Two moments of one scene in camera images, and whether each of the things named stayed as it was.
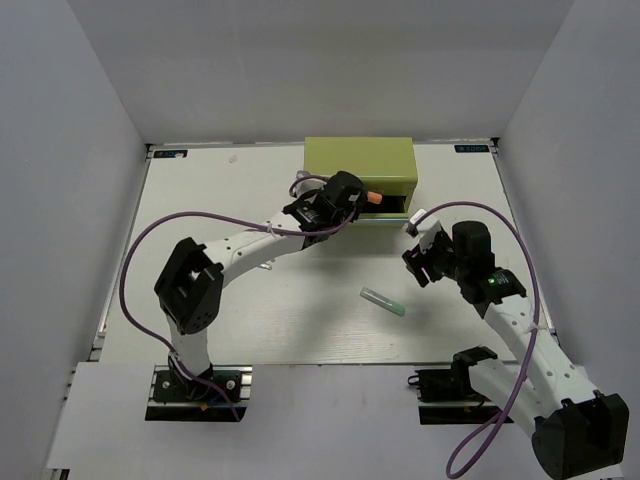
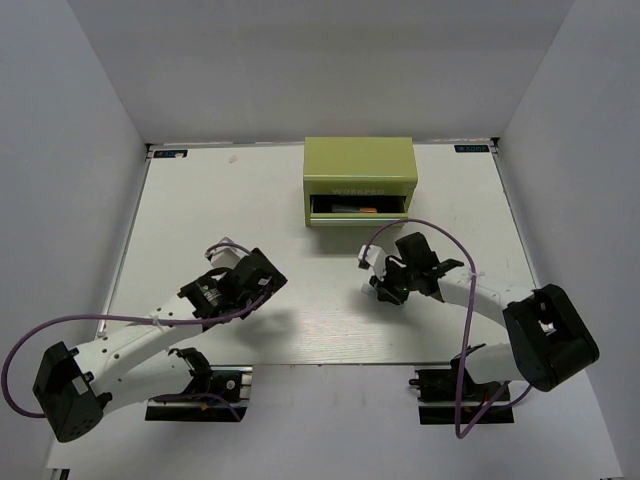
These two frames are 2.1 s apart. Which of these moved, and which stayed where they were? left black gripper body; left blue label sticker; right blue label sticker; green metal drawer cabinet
Moved: left black gripper body
Stayed: left blue label sticker; right blue label sticker; green metal drawer cabinet
